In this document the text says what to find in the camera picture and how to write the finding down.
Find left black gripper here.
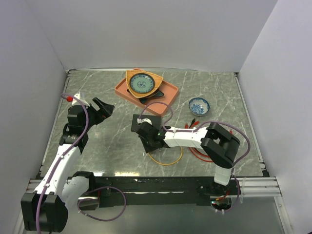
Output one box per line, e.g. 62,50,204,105
82,97,114,132

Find black network switch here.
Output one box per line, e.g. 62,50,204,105
131,114,161,132

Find yellow ethernet cable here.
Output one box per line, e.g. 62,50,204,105
148,146,184,166

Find red ethernet cable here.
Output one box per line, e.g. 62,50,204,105
185,123,234,163

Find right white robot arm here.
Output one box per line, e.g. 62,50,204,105
133,122,240,195

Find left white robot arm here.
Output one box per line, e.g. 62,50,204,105
21,97,115,233

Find salmon plastic tray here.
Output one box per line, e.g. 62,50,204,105
115,68,179,116

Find woven bamboo basket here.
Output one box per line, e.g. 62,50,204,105
125,70,163,98

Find teal patterned plate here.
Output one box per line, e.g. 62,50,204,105
130,73,155,94

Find dark plate under basket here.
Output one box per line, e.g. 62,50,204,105
123,89,164,105

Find blue white porcelain bowl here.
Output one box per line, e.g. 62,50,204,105
188,97,210,116

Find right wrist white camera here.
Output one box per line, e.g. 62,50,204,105
137,118,152,125

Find wrist white camera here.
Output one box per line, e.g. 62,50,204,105
137,118,152,125
65,91,90,107

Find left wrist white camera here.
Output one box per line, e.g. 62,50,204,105
65,91,90,107

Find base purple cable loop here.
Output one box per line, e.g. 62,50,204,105
77,186,127,222

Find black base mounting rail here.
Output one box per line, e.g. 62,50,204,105
73,172,241,208

